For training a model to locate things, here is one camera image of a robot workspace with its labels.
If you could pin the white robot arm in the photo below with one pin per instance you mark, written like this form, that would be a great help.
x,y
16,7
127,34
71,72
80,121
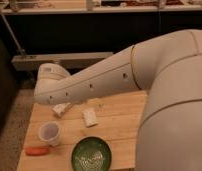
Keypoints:
x,y
169,69

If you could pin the white rectangular carton box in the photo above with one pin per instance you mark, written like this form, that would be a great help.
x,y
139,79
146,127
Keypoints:
x,y
61,109

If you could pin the wooden table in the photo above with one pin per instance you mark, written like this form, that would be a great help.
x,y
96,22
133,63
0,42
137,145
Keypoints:
x,y
118,119

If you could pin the orange carrot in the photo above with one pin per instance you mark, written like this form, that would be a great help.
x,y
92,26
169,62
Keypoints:
x,y
37,151

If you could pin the metal pole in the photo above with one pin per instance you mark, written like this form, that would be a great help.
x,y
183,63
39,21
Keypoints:
x,y
20,50

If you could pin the green patterned bowl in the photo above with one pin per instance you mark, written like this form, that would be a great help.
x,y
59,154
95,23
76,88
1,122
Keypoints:
x,y
91,154

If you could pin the upper shelf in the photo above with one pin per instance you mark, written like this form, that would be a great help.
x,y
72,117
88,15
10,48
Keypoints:
x,y
95,6

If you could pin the white plastic cup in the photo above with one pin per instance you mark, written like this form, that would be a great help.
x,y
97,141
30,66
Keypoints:
x,y
49,133

